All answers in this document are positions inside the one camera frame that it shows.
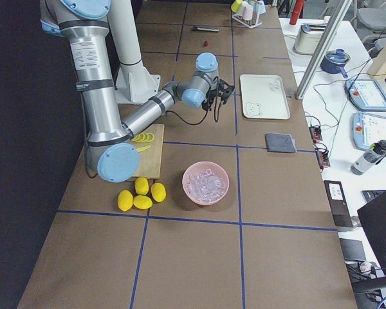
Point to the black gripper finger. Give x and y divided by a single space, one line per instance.
205 106

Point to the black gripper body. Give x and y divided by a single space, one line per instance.
213 95

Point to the clear ice cubes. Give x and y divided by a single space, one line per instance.
205 187

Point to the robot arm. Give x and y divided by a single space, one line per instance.
108 150

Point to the pink cup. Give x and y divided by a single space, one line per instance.
245 11

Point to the yellow-green cup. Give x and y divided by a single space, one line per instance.
235 6

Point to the white bear serving tray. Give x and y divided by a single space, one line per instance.
263 97

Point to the lemon slices row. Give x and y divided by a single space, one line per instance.
144 137

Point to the bamboo cutting board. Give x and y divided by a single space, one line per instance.
150 160

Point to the pink bowl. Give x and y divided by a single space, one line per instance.
200 167

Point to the grey folded cloth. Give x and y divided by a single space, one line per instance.
280 143

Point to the yellow lemon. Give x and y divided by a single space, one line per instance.
141 186
158 192
142 202
125 200

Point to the cream toaster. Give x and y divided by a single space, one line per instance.
308 38

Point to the blue saucepan with lid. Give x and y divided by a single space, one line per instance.
334 62

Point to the red bottle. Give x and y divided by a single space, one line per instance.
297 11

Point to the blue teach pendant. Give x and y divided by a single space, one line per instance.
368 128
366 94

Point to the black box with label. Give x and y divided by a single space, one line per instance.
338 206

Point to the grey water bottle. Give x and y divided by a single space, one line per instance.
375 153

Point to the black laptop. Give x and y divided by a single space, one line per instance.
373 220

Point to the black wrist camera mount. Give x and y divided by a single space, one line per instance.
225 91

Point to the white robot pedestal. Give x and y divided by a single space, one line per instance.
134 83

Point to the white wire cup rack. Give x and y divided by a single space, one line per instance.
258 9

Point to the aluminium frame post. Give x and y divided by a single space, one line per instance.
323 46

